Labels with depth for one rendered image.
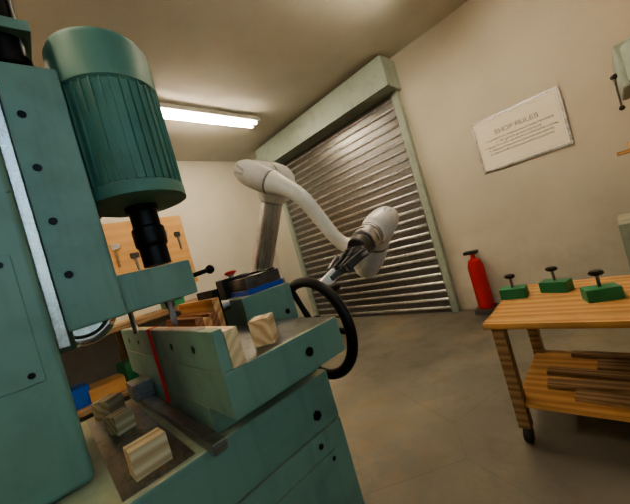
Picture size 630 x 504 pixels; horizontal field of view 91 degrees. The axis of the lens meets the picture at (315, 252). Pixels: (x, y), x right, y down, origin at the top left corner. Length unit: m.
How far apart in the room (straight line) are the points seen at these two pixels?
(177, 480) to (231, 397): 0.12
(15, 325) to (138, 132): 0.36
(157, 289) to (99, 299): 0.10
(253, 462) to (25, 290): 0.39
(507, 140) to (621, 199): 0.90
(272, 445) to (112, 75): 0.68
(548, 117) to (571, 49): 0.46
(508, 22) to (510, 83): 0.46
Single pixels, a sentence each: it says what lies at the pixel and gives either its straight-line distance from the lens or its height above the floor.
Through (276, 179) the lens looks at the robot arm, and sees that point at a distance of 1.23.
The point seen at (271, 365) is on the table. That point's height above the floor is 0.88.
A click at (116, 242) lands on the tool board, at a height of 1.72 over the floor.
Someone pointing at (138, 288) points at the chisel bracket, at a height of 1.04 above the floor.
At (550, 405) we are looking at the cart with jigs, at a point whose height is 0.18.
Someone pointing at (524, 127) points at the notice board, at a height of 1.51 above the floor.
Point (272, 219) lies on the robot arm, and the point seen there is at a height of 1.21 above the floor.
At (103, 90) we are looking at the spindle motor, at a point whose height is 1.39.
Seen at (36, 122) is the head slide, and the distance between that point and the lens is 0.67.
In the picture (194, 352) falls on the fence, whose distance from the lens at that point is 0.49.
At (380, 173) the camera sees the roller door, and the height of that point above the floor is 1.64.
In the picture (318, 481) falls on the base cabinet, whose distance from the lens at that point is 0.63.
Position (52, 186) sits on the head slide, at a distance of 0.63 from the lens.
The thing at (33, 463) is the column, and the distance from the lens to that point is 0.58.
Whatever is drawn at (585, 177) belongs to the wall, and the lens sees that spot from 3.17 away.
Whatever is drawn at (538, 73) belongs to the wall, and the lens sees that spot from 3.29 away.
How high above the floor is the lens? 1.02
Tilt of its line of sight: level
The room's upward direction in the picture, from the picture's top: 16 degrees counter-clockwise
